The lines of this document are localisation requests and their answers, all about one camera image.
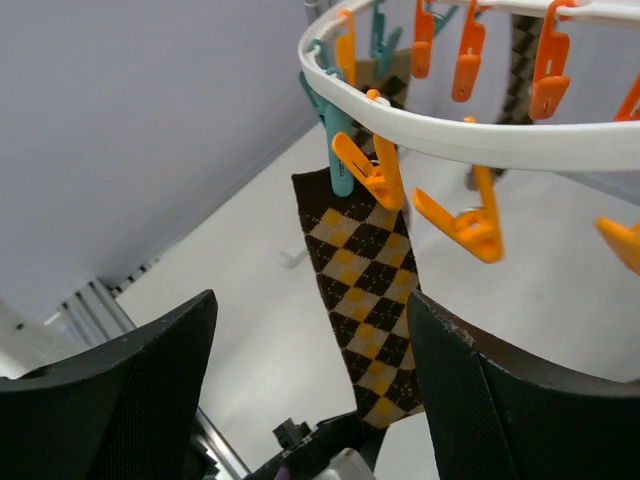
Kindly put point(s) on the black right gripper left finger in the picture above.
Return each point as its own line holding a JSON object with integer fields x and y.
{"x": 100, "y": 400}

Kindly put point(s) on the white and steel clothes rack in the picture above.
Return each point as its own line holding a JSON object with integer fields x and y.
{"x": 291, "y": 258}

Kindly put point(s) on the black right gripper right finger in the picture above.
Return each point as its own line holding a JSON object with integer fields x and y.
{"x": 496, "y": 411}

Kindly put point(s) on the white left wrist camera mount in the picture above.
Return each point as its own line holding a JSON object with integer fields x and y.
{"x": 347, "y": 465}

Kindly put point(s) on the brown argyle sock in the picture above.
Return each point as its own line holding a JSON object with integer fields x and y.
{"x": 393, "y": 86}
{"x": 365, "y": 270}
{"x": 517, "y": 75}

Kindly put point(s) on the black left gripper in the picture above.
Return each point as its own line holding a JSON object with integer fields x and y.
{"x": 306, "y": 451}

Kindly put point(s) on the white round clip hanger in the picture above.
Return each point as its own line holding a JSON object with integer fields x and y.
{"x": 580, "y": 104}

